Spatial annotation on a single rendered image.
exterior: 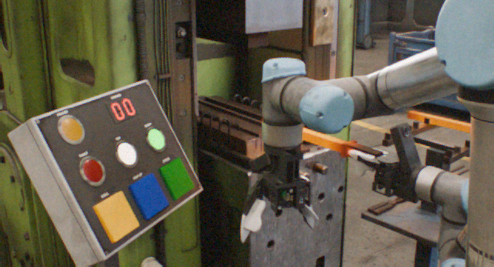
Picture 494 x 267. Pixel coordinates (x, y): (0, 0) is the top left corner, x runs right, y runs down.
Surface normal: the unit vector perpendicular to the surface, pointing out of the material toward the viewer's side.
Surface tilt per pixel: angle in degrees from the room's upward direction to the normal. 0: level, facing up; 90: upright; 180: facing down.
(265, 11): 90
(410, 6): 90
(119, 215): 60
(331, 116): 90
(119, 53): 90
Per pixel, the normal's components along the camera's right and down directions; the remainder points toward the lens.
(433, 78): -0.74, 0.48
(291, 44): -0.78, 0.19
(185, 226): 0.63, 0.24
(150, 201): 0.78, -0.36
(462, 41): -0.87, 0.02
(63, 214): -0.44, 0.27
